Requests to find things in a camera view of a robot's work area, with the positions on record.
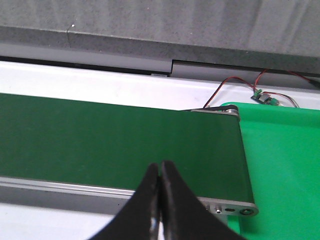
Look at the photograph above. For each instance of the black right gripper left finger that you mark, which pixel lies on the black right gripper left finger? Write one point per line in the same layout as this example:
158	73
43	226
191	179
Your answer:
139	219

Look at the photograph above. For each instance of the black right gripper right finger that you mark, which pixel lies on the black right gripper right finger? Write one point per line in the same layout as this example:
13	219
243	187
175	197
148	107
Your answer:
184	217

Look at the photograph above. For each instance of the bright green plastic tray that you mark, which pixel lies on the bright green plastic tray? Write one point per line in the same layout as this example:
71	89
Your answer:
282	146

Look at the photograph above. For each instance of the small green circuit board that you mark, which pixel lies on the small green circuit board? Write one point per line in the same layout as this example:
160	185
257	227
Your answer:
264	98

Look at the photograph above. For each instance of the grey stone countertop slab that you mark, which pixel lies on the grey stone countertop slab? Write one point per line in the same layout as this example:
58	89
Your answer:
149	34

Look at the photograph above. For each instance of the aluminium conveyor frame rail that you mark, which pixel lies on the aluminium conveyor frame rail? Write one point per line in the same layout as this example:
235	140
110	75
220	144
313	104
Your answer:
75	188

